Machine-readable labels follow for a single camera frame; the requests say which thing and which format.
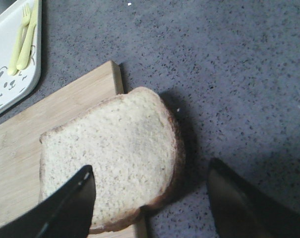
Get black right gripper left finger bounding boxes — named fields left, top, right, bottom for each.
left=0, top=165, right=95, bottom=238

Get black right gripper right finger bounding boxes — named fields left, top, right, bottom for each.
left=207, top=158, right=300, bottom=238

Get white bread slice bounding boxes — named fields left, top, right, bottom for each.
left=39, top=87, right=185, bottom=234

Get white rectangular tray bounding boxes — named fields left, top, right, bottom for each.
left=0, top=0, right=42, bottom=114

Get wooden cutting board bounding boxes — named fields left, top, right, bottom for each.
left=0, top=60, right=148, bottom=238

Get yellow plastic fork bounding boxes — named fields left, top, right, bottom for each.
left=7, top=3, right=31, bottom=76

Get yellow plastic knife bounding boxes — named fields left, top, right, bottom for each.
left=16, top=0, right=39, bottom=70

